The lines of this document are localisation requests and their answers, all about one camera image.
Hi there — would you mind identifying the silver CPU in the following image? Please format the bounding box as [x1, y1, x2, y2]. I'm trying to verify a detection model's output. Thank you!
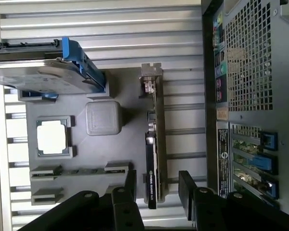
[36, 120, 69, 154]

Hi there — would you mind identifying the orange case sticker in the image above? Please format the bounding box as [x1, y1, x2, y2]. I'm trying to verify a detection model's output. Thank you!
[216, 107, 229, 120]

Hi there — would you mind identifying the blue card retention latch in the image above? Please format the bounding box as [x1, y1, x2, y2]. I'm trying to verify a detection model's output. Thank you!
[250, 131, 280, 200]

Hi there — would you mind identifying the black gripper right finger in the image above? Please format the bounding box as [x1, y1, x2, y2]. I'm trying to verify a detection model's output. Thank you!
[178, 170, 289, 231]

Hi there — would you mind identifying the hard disk in blue carrier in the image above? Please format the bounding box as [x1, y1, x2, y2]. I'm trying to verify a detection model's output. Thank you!
[0, 37, 106, 95]

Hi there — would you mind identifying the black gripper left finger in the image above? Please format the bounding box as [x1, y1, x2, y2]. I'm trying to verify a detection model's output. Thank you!
[16, 169, 145, 231]

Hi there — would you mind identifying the black rear case label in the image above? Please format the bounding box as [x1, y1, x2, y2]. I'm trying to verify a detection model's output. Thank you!
[218, 121, 231, 199]

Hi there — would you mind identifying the graphics card with black cooler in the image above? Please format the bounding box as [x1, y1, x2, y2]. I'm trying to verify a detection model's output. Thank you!
[139, 62, 164, 210]

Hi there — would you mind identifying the open grey PC case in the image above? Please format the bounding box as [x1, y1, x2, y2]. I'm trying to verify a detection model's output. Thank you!
[201, 0, 289, 231]

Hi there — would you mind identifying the grey parts rack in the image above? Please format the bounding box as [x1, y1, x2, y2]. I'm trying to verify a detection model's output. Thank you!
[16, 67, 170, 210]

